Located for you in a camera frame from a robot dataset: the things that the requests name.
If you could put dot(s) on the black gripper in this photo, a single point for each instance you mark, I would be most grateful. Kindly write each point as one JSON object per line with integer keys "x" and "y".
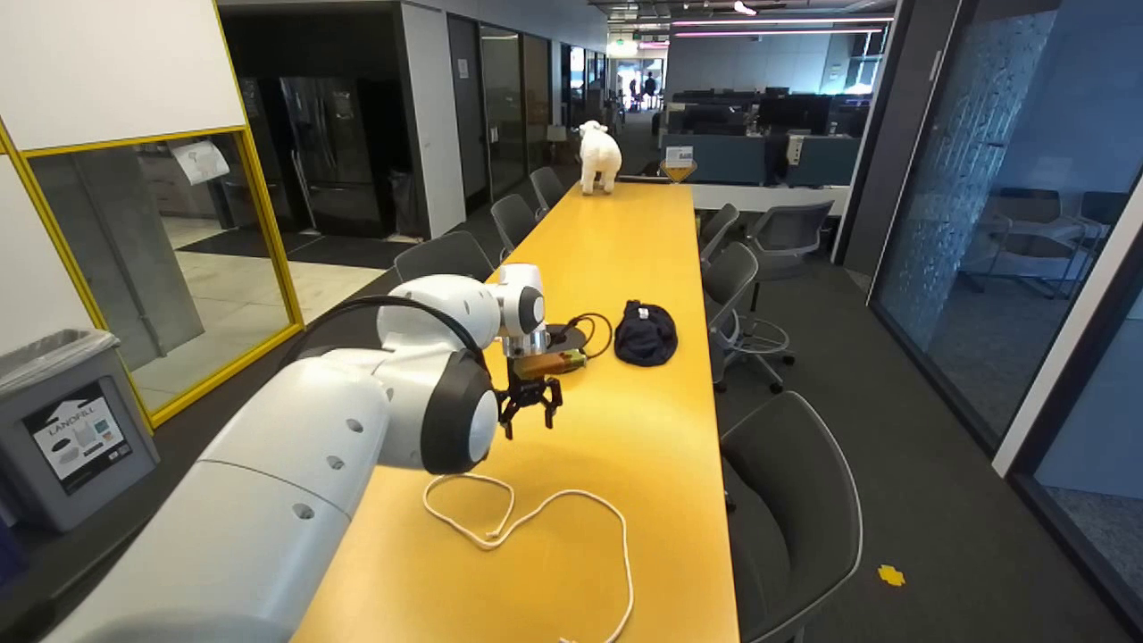
{"x": 531, "y": 395}

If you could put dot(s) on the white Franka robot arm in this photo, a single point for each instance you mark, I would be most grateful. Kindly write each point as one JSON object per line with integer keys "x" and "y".
{"x": 309, "y": 478}

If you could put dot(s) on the black filament spool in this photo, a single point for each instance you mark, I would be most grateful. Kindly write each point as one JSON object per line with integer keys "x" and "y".
{"x": 574, "y": 342}

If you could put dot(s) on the black cloth cap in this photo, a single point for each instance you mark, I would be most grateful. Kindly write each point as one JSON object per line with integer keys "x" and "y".
{"x": 645, "y": 333}

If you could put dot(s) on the dark grey office chair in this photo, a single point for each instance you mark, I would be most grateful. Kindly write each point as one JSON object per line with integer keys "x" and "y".
{"x": 446, "y": 255}
{"x": 790, "y": 234}
{"x": 790, "y": 503}
{"x": 719, "y": 228}
{"x": 733, "y": 279}
{"x": 514, "y": 221}
{"x": 546, "y": 189}

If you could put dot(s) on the white polar bear figure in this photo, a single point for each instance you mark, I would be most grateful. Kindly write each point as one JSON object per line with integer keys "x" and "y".
{"x": 597, "y": 155}

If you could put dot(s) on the small white box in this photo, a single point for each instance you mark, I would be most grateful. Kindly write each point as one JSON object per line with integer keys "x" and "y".
{"x": 680, "y": 162}

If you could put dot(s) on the yellow framed glass panel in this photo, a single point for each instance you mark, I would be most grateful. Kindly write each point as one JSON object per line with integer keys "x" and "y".
{"x": 178, "y": 272}

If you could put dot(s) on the yellow floor sticker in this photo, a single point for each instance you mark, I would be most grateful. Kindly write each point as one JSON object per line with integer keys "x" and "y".
{"x": 892, "y": 578}

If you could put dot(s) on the paper sign on glass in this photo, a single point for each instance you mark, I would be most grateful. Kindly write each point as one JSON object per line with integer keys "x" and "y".
{"x": 202, "y": 162}

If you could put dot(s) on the grey trash bin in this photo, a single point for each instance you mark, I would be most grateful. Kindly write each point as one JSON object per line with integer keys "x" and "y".
{"x": 71, "y": 431}

